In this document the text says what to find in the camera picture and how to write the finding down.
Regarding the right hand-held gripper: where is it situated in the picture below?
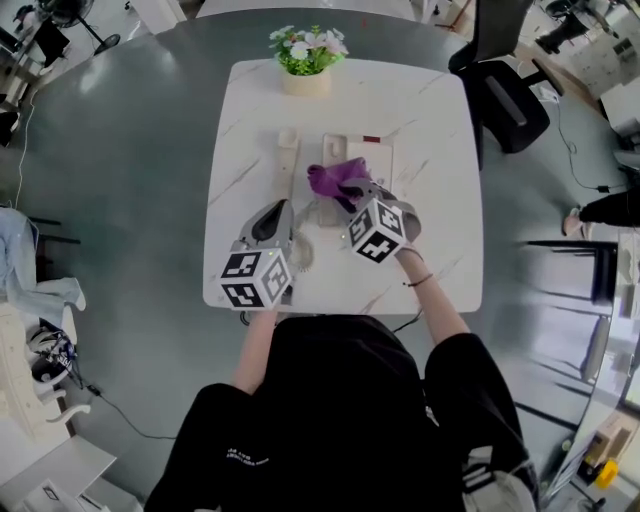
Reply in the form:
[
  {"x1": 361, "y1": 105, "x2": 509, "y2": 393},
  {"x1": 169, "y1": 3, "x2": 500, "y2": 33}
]
[{"x1": 334, "y1": 177, "x2": 424, "y2": 265}]

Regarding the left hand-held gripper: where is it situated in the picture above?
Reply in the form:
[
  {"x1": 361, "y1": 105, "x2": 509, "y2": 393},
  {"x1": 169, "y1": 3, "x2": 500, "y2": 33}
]
[{"x1": 219, "y1": 198, "x2": 297, "y2": 312}]

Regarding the purple cloth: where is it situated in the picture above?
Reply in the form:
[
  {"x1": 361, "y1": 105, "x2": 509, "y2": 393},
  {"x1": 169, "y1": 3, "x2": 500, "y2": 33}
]
[{"x1": 305, "y1": 156, "x2": 374, "y2": 211}]

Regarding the beige desk telephone base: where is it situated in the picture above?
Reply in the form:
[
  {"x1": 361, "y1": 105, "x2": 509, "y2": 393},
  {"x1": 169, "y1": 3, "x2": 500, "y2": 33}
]
[{"x1": 319, "y1": 132, "x2": 399, "y2": 229}]

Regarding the person's left forearm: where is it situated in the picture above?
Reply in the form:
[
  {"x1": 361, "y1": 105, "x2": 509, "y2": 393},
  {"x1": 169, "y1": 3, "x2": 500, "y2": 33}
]
[{"x1": 233, "y1": 309, "x2": 279, "y2": 396}]

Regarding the person's right forearm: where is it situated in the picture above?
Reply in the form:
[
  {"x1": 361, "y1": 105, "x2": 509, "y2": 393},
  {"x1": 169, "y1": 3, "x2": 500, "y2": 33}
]
[{"x1": 397, "y1": 244, "x2": 471, "y2": 351}]

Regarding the beige telephone handset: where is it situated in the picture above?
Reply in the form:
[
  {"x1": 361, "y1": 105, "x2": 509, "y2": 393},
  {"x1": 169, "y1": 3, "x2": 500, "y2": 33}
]
[{"x1": 275, "y1": 128, "x2": 301, "y2": 206}]

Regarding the person's black t-shirt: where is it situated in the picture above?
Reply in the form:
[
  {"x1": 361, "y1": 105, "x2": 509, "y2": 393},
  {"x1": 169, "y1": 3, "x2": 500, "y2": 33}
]
[{"x1": 143, "y1": 314, "x2": 541, "y2": 512}]

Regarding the potted flower plant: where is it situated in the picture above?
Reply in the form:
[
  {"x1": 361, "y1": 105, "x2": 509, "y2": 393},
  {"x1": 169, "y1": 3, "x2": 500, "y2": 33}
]
[{"x1": 268, "y1": 24, "x2": 350, "y2": 98}]

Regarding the black office chair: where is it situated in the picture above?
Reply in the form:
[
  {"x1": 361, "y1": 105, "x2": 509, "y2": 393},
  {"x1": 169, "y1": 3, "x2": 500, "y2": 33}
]
[{"x1": 448, "y1": 0, "x2": 565, "y2": 171}]

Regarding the black white headset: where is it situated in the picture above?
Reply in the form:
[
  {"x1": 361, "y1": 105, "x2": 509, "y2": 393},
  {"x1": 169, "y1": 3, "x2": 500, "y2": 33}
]
[{"x1": 28, "y1": 324, "x2": 79, "y2": 386}]

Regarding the white long table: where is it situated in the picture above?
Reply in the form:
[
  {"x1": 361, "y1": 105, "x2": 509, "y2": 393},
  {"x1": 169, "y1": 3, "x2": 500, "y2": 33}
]
[{"x1": 194, "y1": 0, "x2": 416, "y2": 21}]

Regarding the light blue garment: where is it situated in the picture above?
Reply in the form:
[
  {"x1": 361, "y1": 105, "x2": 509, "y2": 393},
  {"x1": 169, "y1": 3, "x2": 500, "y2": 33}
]
[{"x1": 0, "y1": 207, "x2": 87, "y2": 314}]

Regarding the white desk with black legs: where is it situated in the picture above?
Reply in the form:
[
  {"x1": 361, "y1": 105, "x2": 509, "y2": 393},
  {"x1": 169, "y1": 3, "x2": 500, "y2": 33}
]
[{"x1": 514, "y1": 229, "x2": 640, "y2": 501}]

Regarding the white ornate furniture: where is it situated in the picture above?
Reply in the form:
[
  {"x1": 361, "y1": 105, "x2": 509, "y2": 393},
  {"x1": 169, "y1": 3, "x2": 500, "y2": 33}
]
[{"x1": 0, "y1": 299, "x2": 92, "y2": 441}]

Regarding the black white striped fabric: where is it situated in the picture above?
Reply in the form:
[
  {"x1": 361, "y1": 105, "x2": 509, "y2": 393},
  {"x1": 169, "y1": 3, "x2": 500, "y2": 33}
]
[{"x1": 459, "y1": 444, "x2": 541, "y2": 512}]

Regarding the white side table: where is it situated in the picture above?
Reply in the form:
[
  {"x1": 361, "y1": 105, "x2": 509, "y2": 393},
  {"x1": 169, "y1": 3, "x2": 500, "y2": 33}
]
[{"x1": 0, "y1": 434, "x2": 119, "y2": 512}]

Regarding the black standing fan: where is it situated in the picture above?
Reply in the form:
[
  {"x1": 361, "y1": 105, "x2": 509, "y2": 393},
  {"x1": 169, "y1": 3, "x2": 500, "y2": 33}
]
[{"x1": 47, "y1": 0, "x2": 122, "y2": 57}]

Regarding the brown cardboard box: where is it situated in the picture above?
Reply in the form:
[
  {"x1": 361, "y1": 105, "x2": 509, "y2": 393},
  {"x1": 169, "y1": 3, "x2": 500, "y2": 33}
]
[{"x1": 584, "y1": 424, "x2": 634, "y2": 466}]

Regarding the yellow object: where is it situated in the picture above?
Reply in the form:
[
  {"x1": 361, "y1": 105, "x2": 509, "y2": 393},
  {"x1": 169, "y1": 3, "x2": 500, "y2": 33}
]
[{"x1": 593, "y1": 458, "x2": 621, "y2": 489}]

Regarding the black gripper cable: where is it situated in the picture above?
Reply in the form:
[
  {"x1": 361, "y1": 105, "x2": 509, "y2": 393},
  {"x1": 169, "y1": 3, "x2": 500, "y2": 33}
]
[{"x1": 392, "y1": 307, "x2": 426, "y2": 334}]

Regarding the black floor cable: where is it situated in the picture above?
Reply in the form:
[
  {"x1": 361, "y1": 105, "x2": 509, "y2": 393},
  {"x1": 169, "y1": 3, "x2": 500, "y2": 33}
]
[{"x1": 74, "y1": 369, "x2": 179, "y2": 441}]

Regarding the black power strip cable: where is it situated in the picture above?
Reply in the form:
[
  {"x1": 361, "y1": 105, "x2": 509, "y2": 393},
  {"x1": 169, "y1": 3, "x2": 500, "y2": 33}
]
[{"x1": 554, "y1": 99, "x2": 629, "y2": 194}]

